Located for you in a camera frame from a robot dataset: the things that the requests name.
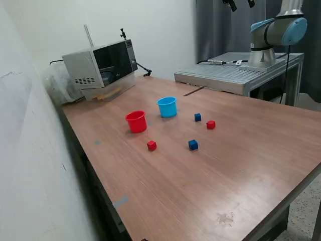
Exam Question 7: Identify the dark grey curtain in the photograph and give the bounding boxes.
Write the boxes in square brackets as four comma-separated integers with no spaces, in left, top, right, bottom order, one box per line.
[195,0,321,103]

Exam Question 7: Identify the aluminium slotted robot table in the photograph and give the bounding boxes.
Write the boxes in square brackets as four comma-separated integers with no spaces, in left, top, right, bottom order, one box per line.
[174,52,305,106]

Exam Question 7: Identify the flat black strip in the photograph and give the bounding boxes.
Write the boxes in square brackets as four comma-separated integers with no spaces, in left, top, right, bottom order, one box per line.
[183,86,204,97]

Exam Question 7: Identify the clear plastic box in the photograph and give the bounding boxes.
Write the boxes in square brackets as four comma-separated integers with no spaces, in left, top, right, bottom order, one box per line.
[80,72,137,102]

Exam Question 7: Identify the thin white rod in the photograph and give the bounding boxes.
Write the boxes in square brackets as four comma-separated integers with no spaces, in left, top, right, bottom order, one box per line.
[84,24,95,48]

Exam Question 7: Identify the red plastic cup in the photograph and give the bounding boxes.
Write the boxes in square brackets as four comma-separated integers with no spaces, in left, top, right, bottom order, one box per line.
[125,110,147,134]

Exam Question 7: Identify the tan wooden sticks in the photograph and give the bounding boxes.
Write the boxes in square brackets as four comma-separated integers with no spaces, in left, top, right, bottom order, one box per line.
[91,86,123,101]

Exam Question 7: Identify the silver microwave oven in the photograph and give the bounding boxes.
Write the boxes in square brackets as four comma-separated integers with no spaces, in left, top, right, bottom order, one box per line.
[62,39,139,89]

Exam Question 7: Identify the translucent plastic bag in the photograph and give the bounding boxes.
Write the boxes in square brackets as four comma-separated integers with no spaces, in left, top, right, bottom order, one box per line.
[41,62,85,106]

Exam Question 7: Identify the grey tape strip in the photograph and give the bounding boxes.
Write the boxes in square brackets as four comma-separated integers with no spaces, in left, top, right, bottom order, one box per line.
[114,196,130,209]

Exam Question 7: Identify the cable with silver connector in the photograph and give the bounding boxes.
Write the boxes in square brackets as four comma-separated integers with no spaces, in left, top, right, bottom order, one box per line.
[197,59,249,66]

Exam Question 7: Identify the black hanging cable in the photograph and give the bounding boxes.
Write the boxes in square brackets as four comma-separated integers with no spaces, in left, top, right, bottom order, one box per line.
[279,45,291,105]

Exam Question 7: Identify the dark metal table frame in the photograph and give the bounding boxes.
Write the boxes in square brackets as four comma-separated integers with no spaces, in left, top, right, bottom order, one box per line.
[59,105,321,241]

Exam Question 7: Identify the grey metal edge bracket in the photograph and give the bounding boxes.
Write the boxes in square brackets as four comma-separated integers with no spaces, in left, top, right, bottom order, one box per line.
[107,200,126,234]

